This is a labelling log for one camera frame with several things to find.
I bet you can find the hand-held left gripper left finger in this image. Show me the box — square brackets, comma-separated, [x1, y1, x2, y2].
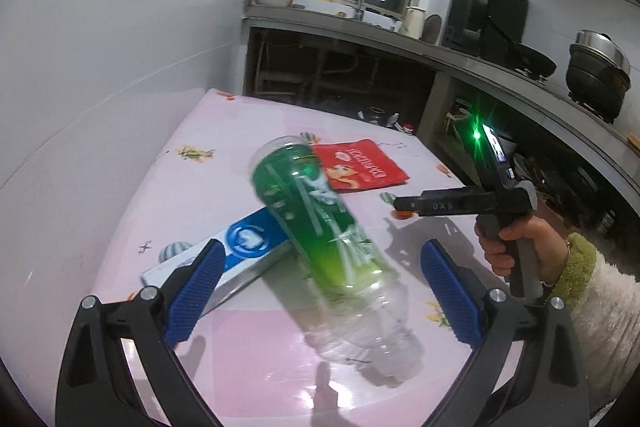
[57, 238, 227, 427]

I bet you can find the person's right hand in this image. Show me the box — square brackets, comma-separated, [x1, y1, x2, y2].
[475, 214, 571, 288]

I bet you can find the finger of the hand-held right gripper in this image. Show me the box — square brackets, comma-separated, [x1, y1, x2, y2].
[392, 188, 496, 219]

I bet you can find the black oven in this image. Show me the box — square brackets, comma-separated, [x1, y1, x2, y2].
[442, 0, 530, 58]

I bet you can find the red snack packet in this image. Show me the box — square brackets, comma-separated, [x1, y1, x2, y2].
[311, 138, 411, 194]

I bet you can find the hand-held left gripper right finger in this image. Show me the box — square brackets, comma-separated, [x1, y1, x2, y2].
[420, 238, 591, 427]

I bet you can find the green label clear plastic bottle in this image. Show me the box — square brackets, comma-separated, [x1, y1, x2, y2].
[249, 134, 427, 382]

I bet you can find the concrete kitchen counter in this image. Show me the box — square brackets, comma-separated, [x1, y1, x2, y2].
[242, 4, 640, 220]

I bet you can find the grey sink drain pipe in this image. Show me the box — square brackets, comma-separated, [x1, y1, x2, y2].
[309, 48, 382, 98]

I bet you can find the steel cooking pot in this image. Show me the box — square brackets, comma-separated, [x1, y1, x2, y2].
[564, 29, 633, 122]

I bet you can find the white jug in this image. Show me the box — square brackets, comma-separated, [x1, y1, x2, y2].
[401, 5, 427, 40]

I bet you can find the black wok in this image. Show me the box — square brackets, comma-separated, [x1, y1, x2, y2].
[491, 38, 558, 78]

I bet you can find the pink patterned table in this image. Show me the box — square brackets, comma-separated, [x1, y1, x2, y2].
[92, 88, 507, 427]

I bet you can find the blue white toothpaste box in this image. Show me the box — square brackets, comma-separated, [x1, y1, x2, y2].
[141, 207, 302, 314]

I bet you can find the round metal strainer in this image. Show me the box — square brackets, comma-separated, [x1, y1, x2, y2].
[423, 14, 444, 46]

